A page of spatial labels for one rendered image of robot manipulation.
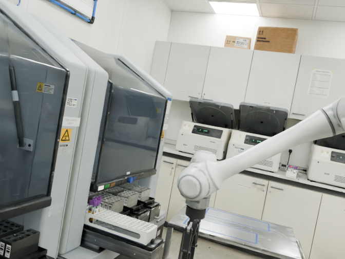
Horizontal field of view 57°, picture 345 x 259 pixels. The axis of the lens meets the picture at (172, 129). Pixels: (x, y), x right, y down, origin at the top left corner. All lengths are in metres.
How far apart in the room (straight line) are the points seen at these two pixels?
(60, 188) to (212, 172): 0.53
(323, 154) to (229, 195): 1.03
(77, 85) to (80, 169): 0.32
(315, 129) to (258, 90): 2.66
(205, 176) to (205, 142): 2.58
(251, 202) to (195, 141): 0.89
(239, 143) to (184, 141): 0.62
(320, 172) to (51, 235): 2.77
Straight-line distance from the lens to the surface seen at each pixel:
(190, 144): 3.62
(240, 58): 3.88
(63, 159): 1.15
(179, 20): 4.59
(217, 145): 3.53
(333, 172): 3.50
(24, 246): 1.12
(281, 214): 3.55
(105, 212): 1.43
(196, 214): 1.21
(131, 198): 1.67
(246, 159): 1.05
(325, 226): 3.59
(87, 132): 1.22
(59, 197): 1.19
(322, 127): 1.16
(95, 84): 1.22
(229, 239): 1.53
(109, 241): 1.35
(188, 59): 4.03
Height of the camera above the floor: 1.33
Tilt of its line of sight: 3 degrees down
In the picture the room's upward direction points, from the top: 10 degrees clockwise
